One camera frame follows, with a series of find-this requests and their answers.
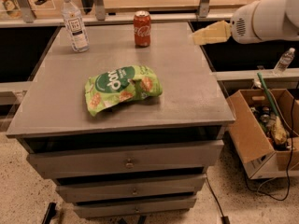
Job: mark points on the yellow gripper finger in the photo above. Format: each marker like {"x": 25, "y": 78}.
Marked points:
{"x": 217, "y": 32}

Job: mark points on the red coke can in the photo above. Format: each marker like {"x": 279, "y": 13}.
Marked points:
{"x": 142, "y": 26}

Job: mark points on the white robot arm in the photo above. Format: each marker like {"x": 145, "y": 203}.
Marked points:
{"x": 259, "y": 21}

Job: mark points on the small plastic bottle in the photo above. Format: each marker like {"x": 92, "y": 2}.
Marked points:
{"x": 284, "y": 61}

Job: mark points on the green chip bag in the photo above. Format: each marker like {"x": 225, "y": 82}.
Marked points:
{"x": 122, "y": 85}

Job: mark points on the top grey drawer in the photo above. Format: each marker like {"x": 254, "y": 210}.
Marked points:
{"x": 117, "y": 160}

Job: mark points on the grey drawer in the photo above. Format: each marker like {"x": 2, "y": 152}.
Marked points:
{"x": 131, "y": 188}
{"x": 136, "y": 207}
{"x": 117, "y": 160}

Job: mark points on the cardboard box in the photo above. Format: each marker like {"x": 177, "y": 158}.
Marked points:
{"x": 256, "y": 152}

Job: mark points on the clear plastic water bottle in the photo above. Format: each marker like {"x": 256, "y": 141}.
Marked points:
{"x": 75, "y": 27}

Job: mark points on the grey drawer cabinet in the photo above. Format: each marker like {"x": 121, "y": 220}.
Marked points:
{"x": 53, "y": 115}

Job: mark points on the middle grey drawer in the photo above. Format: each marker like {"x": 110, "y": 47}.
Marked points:
{"x": 131, "y": 188}

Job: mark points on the bottom grey drawer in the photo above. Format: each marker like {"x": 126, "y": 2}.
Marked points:
{"x": 136, "y": 207}

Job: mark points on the green handled brush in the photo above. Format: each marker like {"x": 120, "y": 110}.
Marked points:
{"x": 277, "y": 129}

